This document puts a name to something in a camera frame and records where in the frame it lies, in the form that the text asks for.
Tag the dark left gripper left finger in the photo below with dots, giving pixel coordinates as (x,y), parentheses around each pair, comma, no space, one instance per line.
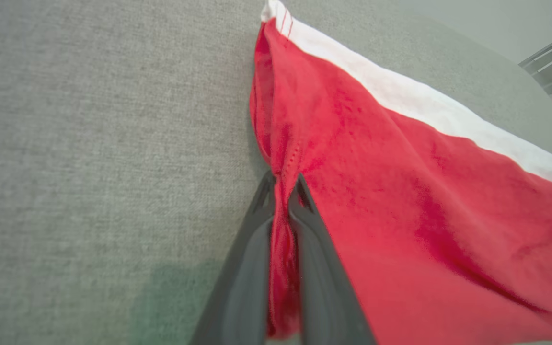
(242,287)

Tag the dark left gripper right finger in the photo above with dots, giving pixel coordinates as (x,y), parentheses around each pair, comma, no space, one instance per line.
(326,297)

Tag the red shorts with white stripe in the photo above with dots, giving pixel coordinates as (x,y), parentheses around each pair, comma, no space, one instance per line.
(424,215)

